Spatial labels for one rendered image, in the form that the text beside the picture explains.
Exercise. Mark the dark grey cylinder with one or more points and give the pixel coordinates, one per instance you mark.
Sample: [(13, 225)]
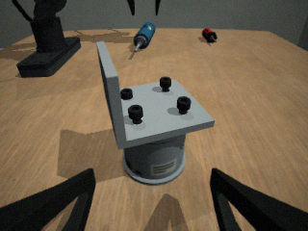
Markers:
[(155, 163)]

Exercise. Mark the red screwdriver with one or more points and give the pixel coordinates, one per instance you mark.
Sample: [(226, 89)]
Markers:
[(209, 35)]

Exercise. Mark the blue electric screwdriver barrel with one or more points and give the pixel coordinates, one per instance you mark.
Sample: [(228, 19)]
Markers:
[(144, 36)]

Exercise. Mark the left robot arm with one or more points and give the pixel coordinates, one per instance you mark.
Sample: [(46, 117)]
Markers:
[(49, 36)]

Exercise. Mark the grey l-shaped metal bracket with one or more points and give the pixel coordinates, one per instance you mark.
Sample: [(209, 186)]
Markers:
[(161, 118)]

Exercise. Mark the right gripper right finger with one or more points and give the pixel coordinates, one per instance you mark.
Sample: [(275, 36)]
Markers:
[(262, 211)]

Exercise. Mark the black socket-head screw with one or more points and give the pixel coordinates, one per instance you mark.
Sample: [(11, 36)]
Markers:
[(165, 83), (135, 112), (126, 94), (183, 104)]

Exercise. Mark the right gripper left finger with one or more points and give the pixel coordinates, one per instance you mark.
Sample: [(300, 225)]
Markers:
[(32, 213)]

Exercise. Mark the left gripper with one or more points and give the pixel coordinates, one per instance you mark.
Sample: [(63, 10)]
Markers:
[(132, 6)]

